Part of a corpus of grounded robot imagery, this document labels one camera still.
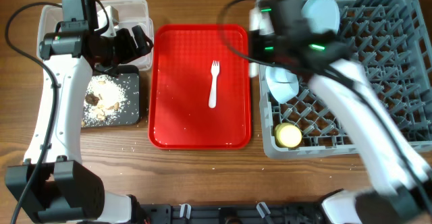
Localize clear plastic waste bin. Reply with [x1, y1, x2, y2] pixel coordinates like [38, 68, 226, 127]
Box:
[36, 0, 153, 70]

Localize yellow plastic cup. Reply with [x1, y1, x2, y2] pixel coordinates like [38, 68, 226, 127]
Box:
[274, 123, 302, 148]

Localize grey dishwasher rack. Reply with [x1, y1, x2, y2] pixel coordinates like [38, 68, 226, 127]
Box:
[259, 0, 431, 159]

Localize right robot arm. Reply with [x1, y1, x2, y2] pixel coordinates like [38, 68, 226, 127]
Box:
[252, 0, 431, 223]

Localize rice and food scraps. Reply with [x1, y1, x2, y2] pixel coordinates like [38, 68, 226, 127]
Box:
[80, 74, 140, 128]

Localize light blue bowl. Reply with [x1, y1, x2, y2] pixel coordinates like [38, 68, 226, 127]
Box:
[265, 67, 300, 104]

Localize red serving tray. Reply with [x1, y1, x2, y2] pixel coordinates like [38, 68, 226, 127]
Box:
[148, 24, 252, 150]

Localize black waste tray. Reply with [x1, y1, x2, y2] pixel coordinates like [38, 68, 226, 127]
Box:
[80, 65, 142, 129]

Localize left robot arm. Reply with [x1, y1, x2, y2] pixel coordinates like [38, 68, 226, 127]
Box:
[5, 0, 153, 223]

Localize white plastic fork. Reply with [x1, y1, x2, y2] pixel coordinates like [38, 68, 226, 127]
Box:
[209, 61, 220, 109]

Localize light blue plate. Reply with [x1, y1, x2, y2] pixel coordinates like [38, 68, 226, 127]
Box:
[301, 0, 340, 34]

